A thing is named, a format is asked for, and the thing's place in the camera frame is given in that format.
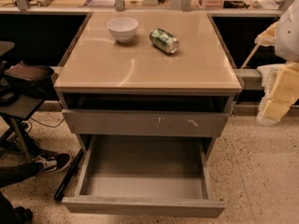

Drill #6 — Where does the black trouser leg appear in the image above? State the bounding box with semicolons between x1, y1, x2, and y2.
0;162;41;188

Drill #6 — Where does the white curved cover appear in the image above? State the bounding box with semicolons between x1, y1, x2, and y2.
257;63;284;88

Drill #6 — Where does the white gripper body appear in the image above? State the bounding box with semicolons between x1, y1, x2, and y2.
256;63;283;126

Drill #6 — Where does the grey top drawer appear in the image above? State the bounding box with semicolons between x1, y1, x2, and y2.
63;109;228;137

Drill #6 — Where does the dark brown bag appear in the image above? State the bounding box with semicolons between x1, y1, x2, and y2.
4;62;54;98

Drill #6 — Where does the dark side table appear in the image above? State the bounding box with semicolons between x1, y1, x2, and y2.
0;40;48;161

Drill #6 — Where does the black white sneaker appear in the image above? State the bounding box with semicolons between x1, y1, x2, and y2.
34;153;72;175

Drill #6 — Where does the grey drawer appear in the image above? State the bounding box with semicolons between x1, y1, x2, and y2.
63;135;225;217
63;109;228;137

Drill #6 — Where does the grey drawer cabinet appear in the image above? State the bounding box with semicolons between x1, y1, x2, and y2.
54;10;242;152

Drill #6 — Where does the white bowl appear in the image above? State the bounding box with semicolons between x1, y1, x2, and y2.
107;18;138;43

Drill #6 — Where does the black chair base leg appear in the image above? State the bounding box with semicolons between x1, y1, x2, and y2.
53;148;84;202

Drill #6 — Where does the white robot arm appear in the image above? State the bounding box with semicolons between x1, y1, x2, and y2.
255;0;299;126

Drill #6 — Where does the white stick tool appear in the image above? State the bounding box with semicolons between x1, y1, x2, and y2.
240;44;260;69

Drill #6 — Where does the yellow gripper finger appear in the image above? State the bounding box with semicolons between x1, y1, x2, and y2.
261;99;290;121
270;63;299;105

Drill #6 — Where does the green soda can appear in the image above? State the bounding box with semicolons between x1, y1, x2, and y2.
149;28;179;54

